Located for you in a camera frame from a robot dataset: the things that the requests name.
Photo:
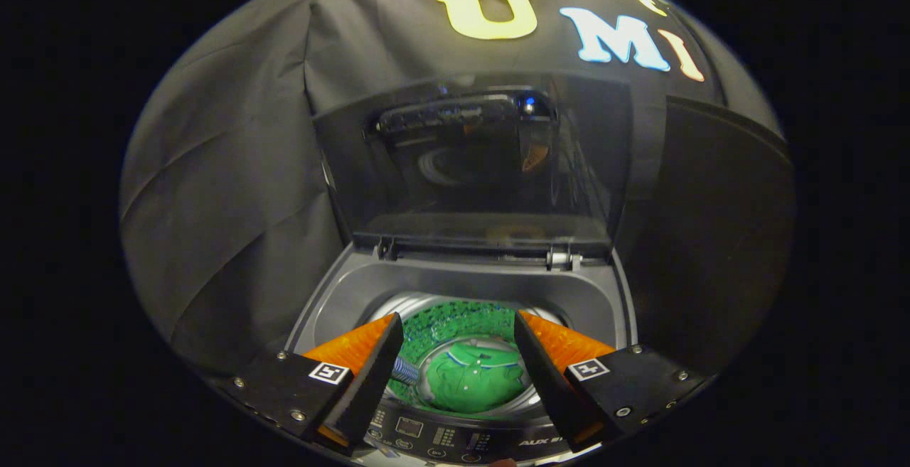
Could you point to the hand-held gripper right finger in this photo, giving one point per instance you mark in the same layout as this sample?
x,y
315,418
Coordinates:
x,y
544,374

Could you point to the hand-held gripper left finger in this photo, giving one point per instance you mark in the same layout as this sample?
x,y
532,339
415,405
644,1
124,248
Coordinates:
x,y
370,374

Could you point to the green polo shirt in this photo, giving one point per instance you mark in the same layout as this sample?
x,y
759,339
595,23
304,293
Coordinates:
x,y
469,382

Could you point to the dark grey washing machine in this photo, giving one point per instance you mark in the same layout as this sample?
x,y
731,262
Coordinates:
x,y
462,278

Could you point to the beige cabinet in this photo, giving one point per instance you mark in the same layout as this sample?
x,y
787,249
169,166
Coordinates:
x,y
711,239

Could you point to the black backdrop cloth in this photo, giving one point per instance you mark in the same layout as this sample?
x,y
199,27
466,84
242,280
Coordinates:
x,y
227,168

